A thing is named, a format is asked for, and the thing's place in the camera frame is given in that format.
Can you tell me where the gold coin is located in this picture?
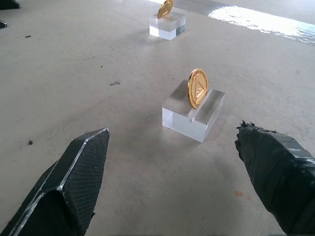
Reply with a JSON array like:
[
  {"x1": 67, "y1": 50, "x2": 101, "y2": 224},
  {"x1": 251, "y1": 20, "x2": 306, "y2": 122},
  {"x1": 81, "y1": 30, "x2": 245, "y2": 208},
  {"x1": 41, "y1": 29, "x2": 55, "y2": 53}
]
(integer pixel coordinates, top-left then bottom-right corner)
[
  {"x1": 157, "y1": 0, "x2": 174, "y2": 20},
  {"x1": 187, "y1": 68, "x2": 210, "y2": 110}
]

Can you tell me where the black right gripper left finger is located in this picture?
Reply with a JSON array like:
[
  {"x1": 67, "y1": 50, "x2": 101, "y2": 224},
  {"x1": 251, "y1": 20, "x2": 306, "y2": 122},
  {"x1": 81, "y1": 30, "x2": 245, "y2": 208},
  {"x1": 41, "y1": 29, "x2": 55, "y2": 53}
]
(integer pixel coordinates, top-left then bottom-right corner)
[{"x1": 0, "y1": 128, "x2": 110, "y2": 236}]

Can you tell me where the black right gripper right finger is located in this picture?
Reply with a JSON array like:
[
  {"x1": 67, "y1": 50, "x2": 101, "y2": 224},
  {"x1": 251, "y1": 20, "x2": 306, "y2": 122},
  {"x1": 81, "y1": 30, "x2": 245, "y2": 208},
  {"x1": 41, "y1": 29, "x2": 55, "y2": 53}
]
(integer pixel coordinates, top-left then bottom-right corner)
[{"x1": 234, "y1": 120, "x2": 315, "y2": 236}]

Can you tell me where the clear acrylic block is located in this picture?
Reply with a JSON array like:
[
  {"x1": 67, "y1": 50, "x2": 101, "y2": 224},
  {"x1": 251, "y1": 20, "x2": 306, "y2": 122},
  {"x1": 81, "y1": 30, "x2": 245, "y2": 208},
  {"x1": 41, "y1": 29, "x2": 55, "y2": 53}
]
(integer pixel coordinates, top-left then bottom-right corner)
[
  {"x1": 149, "y1": 10, "x2": 187, "y2": 39},
  {"x1": 161, "y1": 82, "x2": 225, "y2": 144}
]

